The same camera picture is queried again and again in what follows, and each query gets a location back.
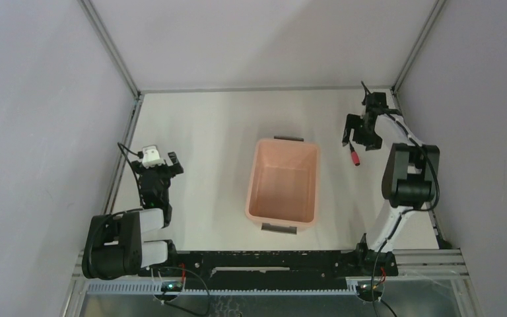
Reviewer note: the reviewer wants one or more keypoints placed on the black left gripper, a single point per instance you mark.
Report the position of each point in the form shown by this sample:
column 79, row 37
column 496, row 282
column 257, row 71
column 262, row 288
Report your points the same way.
column 159, row 170

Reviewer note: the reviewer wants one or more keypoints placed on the red handled screwdriver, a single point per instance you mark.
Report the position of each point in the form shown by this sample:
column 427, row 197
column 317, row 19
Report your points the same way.
column 354, row 155

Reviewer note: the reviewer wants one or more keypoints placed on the left aluminium frame rail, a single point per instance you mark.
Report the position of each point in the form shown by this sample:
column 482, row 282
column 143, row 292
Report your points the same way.
column 127, row 137

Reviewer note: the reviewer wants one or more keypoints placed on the pink plastic bin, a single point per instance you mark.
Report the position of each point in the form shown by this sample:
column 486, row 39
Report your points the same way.
column 284, row 186

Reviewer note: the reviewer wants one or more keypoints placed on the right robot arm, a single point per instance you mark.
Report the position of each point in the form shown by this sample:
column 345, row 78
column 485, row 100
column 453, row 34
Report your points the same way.
column 409, row 183

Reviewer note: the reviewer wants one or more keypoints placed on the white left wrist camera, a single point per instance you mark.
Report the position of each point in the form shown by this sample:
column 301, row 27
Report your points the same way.
column 151, row 157

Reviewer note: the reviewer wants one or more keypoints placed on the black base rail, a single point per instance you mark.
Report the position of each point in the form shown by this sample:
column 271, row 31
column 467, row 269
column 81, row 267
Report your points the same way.
column 276, row 270

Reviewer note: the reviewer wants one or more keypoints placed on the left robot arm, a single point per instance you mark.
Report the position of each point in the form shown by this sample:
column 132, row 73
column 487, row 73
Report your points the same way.
column 114, row 245

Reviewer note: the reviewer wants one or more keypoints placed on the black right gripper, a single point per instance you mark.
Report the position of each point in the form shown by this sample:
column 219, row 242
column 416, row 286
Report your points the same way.
column 373, row 142

